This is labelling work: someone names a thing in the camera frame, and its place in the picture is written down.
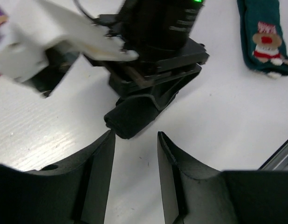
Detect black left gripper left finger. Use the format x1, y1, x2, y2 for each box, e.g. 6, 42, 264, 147
0, 130, 116, 224

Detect black sock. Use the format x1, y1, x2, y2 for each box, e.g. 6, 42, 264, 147
104, 107, 161, 140

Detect teal christmas sock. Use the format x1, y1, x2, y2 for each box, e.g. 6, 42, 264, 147
237, 0, 288, 78

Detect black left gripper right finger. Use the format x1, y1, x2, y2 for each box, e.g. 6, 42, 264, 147
158, 132, 288, 224

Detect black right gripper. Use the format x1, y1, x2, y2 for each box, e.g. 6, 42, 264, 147
99, 0, 209, 112

